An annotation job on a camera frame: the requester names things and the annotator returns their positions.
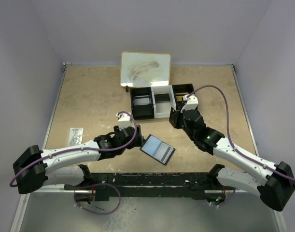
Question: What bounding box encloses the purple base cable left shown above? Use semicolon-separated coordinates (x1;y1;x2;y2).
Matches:
73;181;122;215

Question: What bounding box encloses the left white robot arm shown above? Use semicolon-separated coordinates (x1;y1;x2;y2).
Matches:
9;125;144;194

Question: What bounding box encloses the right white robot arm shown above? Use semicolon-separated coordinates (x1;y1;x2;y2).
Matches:
169;109;295;212

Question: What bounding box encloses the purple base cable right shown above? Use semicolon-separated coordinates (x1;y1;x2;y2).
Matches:
209;188;236;208

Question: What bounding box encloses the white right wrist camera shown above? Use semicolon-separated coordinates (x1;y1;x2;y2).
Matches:
181;94;198;113

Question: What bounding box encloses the gold card in tray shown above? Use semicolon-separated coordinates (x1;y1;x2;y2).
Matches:
175;94;184;102

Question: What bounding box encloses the black and white compartment tray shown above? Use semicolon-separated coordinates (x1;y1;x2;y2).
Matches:
129;84;194;120

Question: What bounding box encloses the aluminium table frame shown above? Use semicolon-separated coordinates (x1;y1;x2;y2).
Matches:
17;65;288;232

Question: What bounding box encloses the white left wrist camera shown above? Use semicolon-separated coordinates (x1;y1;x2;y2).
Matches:
116;113;132;130

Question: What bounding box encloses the white board with wooden frame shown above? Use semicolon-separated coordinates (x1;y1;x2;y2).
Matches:
120;51;171;88

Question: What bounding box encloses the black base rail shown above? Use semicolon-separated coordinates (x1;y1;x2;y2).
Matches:
64;172;236;201

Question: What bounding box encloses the black leather card holder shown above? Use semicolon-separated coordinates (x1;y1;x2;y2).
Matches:
140;134;176;165

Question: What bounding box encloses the clear plastic packet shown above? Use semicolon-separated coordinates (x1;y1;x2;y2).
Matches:
66;128;84;146

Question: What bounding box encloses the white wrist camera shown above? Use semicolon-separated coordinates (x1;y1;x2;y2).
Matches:
181;94;198;113
116;113;132;130

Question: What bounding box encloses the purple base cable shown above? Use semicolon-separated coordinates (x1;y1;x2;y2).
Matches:
73;181;122;215
209;188;236;208

